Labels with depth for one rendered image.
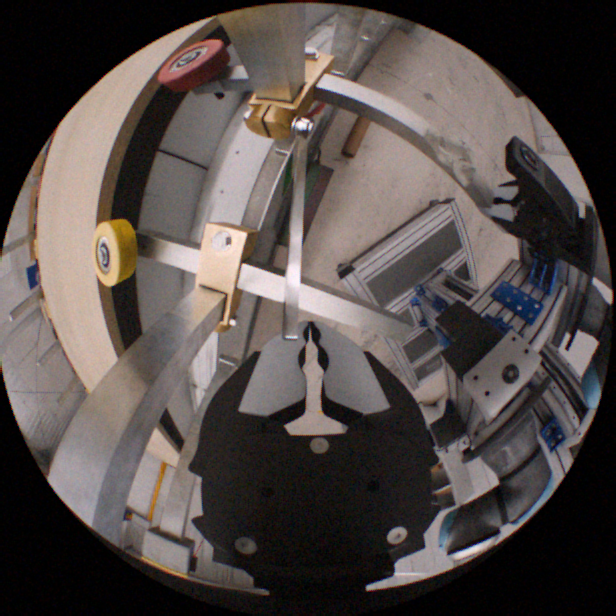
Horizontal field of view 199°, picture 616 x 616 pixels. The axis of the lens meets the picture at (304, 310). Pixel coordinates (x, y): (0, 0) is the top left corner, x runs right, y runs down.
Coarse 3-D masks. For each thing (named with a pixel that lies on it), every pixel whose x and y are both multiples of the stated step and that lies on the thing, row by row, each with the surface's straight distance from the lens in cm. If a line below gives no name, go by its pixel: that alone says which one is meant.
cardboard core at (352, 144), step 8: (360, 120) 121; (368, 120) 123; (352, 128) 118; (360, 128) 117; (352, 136) 113; (360, 136) 114; (344, 144) 112; (352, 144) 109; (344, 152) 113; (352, 152) 107
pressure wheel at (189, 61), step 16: (192, 48) 31; (208, 48) 28; (224, 48) 28; (176, 64) 30; (192, 64) 26; (208, 64) 26; (224, 64) 28; (160, 80) 29; (176, 80) 27; (192, 80) 27; (208, 80) 27; (224, 96) 35
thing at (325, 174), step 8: (320, 176) 34; (328, 176) 34; (320, 184) 34; (312, 192) 33; (320, 192) 33; (312, 200) 33; (312, 208) 33; (304, 216) 33; (312, 216) 33; (304, 224) 33; (304, 232) 33
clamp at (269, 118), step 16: (320, 64) 26; (256, 96) 22; (304, 96) 21; (256, 112) 21; (272, 112) 20; (288, 112) 21; (304, 112) 24; (256, 128) 22; (272, 128) 21; (288, 128) 20
